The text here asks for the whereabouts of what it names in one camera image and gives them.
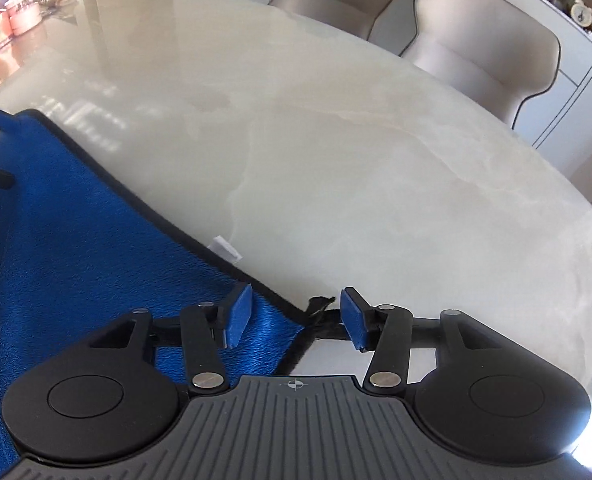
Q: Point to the orange round container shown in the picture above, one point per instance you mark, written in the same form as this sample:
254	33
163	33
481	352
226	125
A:
23	16

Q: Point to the blue towel with black trim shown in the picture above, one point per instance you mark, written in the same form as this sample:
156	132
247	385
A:
71	240

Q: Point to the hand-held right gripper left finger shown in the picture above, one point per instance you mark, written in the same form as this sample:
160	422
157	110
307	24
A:
238	316

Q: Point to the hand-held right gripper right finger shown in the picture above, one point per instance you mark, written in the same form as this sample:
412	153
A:
353	317

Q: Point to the cream alarm clock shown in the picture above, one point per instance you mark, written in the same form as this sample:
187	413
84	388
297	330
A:
582	12

